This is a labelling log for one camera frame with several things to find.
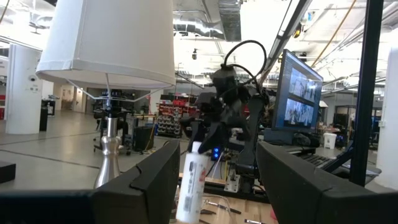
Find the white shade silver table lamp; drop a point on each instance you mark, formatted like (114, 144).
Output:
(109, 40)

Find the black equipment cart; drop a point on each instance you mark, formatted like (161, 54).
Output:
(99, 115)

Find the large white paint bottle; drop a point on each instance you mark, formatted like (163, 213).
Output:
(191, 186)

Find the black flat box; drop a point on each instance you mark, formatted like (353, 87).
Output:
(7, 171)

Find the white round column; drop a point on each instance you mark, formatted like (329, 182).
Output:
(23, 90)

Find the white waste bin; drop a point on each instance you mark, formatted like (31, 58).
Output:
(329, 140)

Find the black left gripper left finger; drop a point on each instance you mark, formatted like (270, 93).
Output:
(140, 199)

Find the black ceiling camera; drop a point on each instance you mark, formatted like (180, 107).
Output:
(194, 54)

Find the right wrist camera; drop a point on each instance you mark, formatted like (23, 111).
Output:
(224, 76)

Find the red bin parts shelf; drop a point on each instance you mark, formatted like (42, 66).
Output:
(169, 119)

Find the red shelf rack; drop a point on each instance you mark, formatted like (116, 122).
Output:
(1, 107)

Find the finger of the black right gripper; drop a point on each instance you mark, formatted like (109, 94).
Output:
(214, 138)
(196, 133)

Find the black floor bin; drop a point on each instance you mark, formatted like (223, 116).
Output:
(43, 118)

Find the black keyboard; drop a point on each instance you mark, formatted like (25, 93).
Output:
(314, 159)

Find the ceiling ventilation duct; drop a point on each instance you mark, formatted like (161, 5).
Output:
(202, 26)

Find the black equipment case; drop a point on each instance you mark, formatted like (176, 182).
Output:
(143, 138)

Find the black workstation desk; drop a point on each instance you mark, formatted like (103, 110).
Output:
(280, 137)

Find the blue-lit hub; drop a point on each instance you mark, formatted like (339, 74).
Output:
(216, 153)

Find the silver angle bracket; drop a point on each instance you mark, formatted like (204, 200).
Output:
(231, 183)

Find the computer monitor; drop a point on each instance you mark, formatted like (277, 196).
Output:
(298, 96)

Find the white square column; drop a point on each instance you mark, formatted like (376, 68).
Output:
(388, 124)

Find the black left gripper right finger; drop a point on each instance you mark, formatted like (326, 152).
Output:
(295, 193)

